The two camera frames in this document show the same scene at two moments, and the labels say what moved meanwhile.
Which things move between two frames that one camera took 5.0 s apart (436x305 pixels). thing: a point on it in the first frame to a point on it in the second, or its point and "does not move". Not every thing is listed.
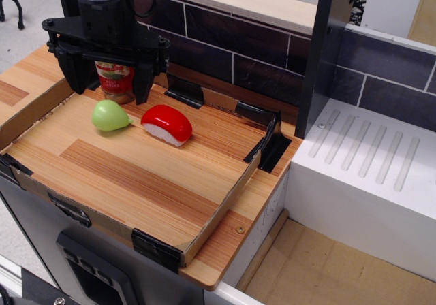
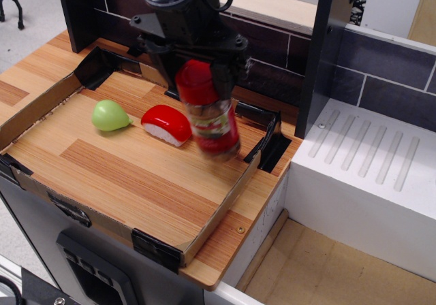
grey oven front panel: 92,266 does not move
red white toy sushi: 168,123 does not move
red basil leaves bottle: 116,81 to 214,120
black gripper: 105,29 to 187,20
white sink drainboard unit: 368,179 does not move
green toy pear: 107,116 does not move
